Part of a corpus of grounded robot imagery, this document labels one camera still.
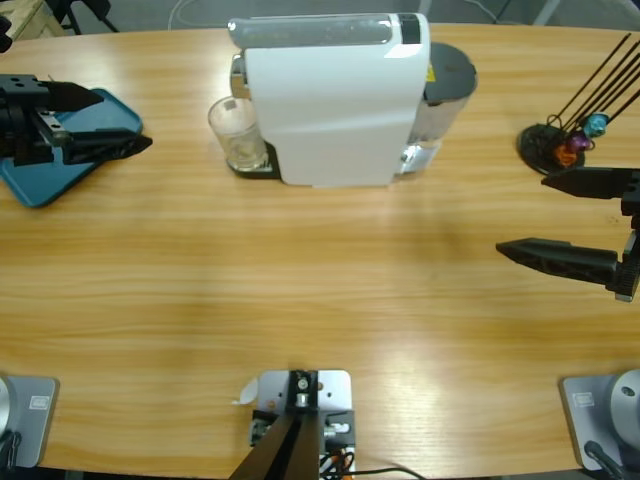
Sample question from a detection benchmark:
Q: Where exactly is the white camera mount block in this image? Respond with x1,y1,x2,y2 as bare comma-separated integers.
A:
249,368,357,474

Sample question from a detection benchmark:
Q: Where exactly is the teal rectangular tray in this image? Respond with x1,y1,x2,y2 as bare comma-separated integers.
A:
0,87,145,210

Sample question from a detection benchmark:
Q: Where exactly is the teal coffee capsule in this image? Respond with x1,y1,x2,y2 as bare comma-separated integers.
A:
583,112,610,137

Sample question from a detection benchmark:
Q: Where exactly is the purple coffee capsule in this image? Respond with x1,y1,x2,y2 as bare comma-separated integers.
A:
568,130,595,153

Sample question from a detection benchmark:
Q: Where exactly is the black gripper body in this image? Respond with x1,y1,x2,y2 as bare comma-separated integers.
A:
0,73,70,168
606,183,640,303

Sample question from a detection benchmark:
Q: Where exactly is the black mount cable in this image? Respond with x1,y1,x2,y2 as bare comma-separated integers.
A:
349,466,431,480

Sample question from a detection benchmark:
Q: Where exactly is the arm grey base plate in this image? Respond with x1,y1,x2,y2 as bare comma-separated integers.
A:
558,368,640,472
0,374,60,469

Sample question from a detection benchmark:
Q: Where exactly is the black capsule holder with rods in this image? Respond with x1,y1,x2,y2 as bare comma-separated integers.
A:
517,32,640,177

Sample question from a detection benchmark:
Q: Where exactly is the black chair frame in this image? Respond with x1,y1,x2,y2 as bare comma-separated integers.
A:
47,0,121,35

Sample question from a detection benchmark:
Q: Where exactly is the black base cable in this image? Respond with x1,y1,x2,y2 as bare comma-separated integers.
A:
582,439,629,480
0,429,24,471

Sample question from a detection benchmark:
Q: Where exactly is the orange cable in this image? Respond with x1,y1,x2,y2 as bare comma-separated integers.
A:
319,447,354,474

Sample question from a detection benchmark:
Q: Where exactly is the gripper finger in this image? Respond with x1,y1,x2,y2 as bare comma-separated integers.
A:
63,128,154,166
540,167,640,202
46,81,106,113
495,238,622,292

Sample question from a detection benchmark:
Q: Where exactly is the grey metal leg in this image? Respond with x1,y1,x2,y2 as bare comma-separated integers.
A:
529,0,564,26

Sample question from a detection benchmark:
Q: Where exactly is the white capsule coffee machine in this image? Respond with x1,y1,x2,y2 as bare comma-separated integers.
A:
228,12,432,190

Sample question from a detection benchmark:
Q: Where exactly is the white paper tab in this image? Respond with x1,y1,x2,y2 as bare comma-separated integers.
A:
229,377,260,406

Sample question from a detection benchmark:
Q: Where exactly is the clear glass cup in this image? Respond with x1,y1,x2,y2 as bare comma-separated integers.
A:
207,96,269,172

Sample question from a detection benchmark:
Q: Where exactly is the orange coffee capsule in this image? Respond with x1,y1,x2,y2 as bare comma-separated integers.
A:
553,144,579,169

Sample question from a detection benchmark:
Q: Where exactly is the dark camera mount post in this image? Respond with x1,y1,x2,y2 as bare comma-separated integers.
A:
229,369,321,480

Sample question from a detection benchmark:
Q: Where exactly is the clear water tank grey lid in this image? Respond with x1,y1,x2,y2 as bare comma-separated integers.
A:
399,42,479,176

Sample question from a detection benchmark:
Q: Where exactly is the chrome drip tray grate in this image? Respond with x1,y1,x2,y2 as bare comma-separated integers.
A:
227,142,281,180

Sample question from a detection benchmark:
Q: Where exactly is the white floor cable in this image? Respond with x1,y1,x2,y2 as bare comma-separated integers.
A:
167,0,236,29

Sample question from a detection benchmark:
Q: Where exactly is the grey coffee machine lever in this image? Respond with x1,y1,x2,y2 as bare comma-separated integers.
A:
227,13,401,50

